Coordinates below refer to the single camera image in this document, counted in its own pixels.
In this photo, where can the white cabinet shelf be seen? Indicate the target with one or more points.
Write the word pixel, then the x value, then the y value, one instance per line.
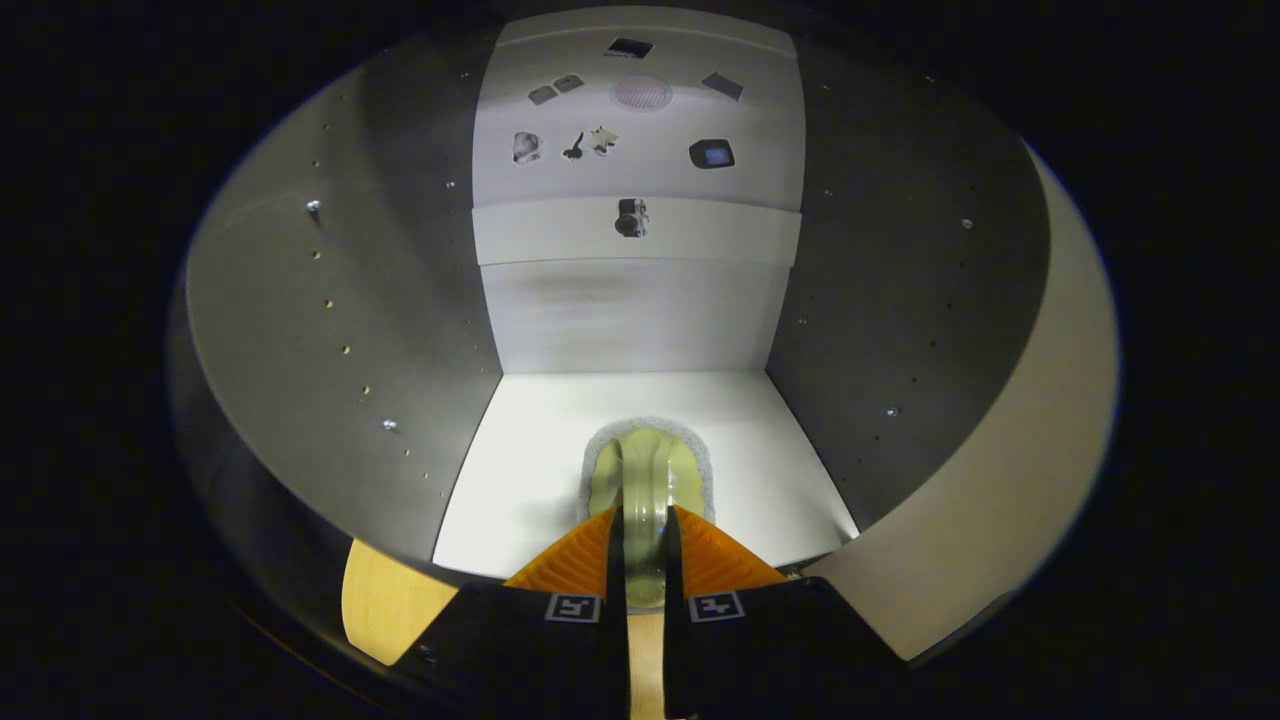
pixel 520 470

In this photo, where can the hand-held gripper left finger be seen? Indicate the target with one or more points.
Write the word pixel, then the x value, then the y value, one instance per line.
pixel 600 660

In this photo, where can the grey cabinet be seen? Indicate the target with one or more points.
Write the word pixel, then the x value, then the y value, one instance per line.
pixel 300 350

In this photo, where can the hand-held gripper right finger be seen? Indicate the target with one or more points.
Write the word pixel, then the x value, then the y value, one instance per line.
pixel 690 660

